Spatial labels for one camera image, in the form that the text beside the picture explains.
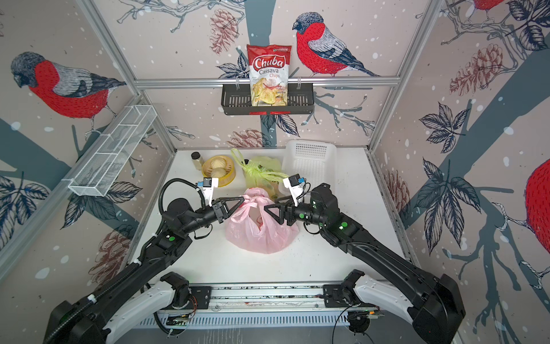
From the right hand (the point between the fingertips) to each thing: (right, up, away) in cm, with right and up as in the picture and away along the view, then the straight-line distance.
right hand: (270, 205), depth 68 cm
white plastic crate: (+21, +16, +46) cm, 53 cm away
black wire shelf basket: (-17, +42, +27) cm, 53 cm away
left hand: (-8, +2, 0) cm, 8 cm away
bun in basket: (-28, +14, +39) cm, 50 cm away
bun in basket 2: (-27, +10, +35) cm, 45 cm away
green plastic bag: (-5, +10, +22) cm, 25 cm away
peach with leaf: (-4, -7, +3) cm, 8 cm away
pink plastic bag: (-6, -8, +1) cm, 10 cm away
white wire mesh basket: (-60, +12, +5) cm, 61 cm away
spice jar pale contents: (-40, +16, +39) cm, 57 cm away
